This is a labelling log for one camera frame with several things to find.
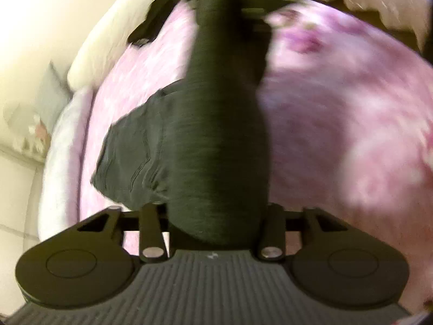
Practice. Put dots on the black folded garment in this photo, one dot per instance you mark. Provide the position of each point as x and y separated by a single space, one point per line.
152 17

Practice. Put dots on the long white pillow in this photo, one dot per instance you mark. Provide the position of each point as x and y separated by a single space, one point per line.
111 34

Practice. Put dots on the pink floral bed sheet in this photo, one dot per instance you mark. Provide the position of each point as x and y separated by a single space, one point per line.
338 108

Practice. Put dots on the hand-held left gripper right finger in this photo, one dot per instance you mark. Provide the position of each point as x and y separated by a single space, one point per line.
274 226

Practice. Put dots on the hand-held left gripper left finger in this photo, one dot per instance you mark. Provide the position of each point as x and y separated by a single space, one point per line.
150 223

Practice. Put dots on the white quilt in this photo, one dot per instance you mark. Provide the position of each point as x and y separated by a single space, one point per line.
64 149

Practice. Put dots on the grey pillow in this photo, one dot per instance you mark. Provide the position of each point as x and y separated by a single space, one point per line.
37 108

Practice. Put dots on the dark grey jeans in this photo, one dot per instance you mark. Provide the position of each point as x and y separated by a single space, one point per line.
216 142

